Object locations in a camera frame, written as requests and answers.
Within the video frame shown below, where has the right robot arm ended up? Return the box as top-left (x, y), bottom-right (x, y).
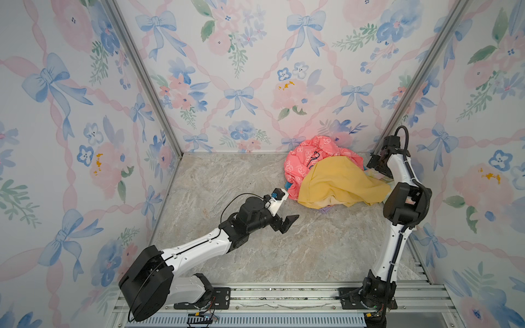
top-left (360, 126), bottom-right (432, 312)

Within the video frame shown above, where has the pink patterned cloth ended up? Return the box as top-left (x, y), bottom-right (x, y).
top-left (284, 135), bottom-right (364, 200)

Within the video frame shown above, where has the right aluminium corner post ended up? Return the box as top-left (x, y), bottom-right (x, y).
top-left (371, 0), bottom-right (470, 155)

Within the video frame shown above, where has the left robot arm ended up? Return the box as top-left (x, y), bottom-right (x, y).
top-left (118, 188), bottom-right (298, 323)

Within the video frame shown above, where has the aluminium corner post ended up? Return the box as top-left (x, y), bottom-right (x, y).
top-left (101, 0), bottom-right (183, 160)
top-left (371, 0), bottom-right (470, 155)

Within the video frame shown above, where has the yellow cloth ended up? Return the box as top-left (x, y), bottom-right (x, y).
top-left (297, 157), bottom-right (392, 209)

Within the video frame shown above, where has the pastel tie-dye cloth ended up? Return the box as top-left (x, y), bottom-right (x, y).
top-left (364, 169), bottom-right (394, 184)

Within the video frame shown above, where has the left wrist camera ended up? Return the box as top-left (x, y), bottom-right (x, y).
top-left (263, 188), bottom-right (289, 212)

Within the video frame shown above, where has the purple cloth under pile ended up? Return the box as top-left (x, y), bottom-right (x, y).
top-left (319, 206), bottom-right (332, 214)

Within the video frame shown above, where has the left aluminium corner post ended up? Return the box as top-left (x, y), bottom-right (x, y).
top-left (101, 0), bottom-right (183, 160)

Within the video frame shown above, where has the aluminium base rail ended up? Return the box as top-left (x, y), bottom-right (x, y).
top-left (108, 280), bottom-right (465, 327)

